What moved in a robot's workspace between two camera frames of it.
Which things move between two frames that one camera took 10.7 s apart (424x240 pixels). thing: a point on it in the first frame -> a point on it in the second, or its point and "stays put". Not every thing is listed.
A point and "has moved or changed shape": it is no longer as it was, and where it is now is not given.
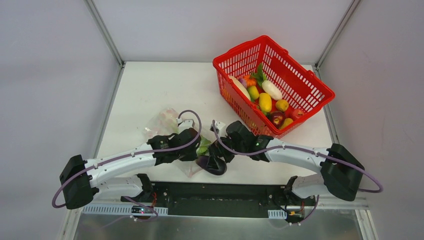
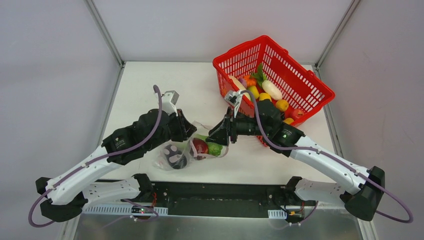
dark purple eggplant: (211, 165) has moved or changed shape
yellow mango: (287, 121) stays put
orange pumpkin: (250, 82) stays put
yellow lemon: (282, 105) stays put
